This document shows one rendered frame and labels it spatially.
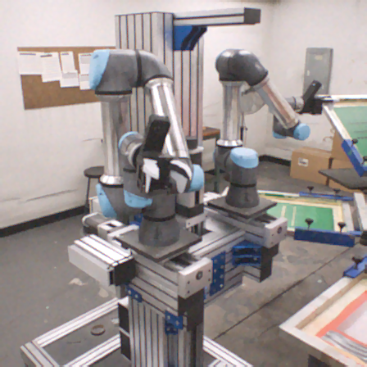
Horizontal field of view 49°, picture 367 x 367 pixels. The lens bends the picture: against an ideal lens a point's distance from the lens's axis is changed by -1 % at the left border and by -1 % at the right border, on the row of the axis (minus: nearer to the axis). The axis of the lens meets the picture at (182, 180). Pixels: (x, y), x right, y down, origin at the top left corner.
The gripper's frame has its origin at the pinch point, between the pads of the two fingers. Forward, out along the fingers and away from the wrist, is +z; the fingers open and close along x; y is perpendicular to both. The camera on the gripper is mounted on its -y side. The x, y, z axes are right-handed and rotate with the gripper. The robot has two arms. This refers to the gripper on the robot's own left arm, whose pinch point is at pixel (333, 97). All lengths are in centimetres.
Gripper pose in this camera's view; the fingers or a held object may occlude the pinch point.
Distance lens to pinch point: 214.6
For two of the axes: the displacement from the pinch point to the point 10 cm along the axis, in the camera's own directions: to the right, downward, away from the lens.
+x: 3.6, 4.2, -8.4
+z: 9.3, -1.1, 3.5
